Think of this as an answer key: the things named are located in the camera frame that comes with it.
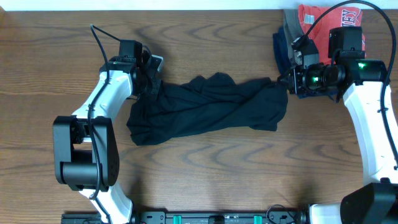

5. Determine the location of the navy blue garment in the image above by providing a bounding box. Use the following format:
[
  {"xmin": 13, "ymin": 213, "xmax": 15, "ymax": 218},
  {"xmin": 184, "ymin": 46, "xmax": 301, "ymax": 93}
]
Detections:
[{"xmin": 272, "ymin": 27, "xmax": 338, "ymax": 98}]

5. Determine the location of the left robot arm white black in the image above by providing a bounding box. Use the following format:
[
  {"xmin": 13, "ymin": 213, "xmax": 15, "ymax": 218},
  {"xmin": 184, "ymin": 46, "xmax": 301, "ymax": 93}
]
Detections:
[{"xmin": 53, "ymin": 55, "xmax": 164, "ymax": 223}]

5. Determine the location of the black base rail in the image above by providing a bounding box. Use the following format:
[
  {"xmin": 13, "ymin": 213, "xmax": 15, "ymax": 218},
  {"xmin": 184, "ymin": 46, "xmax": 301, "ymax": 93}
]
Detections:
[{"xmin": 60, "ymin": 211, "xmax": 308, "ymax": 224}]

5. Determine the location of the black t-shirt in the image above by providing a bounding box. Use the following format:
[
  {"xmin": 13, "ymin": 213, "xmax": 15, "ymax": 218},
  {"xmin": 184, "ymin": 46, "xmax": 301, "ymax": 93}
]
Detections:
[{"xmin": 126, "ymin": 73, "xmax": 288, "ymax": 146}]

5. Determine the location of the grey t-shirt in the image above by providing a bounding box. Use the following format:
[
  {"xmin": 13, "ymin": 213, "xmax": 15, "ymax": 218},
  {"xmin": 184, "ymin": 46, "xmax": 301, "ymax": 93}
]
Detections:
[{"xmin": 283, "ymin": 9, "xmax": 304, "ymax": 62}]

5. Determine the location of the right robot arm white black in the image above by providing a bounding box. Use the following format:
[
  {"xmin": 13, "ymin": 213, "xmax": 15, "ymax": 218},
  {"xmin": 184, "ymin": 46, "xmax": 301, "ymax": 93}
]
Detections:
[{"xmin": 278, "ymin": 58, "xmax": 397, "ymax": 223}]

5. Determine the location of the red printed t-shirt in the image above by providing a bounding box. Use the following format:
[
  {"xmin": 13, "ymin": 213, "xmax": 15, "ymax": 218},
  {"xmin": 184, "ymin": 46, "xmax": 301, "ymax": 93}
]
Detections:
[{"xmin": 298, "ymin": 4, "xmax": 363, "ymax": 64}]

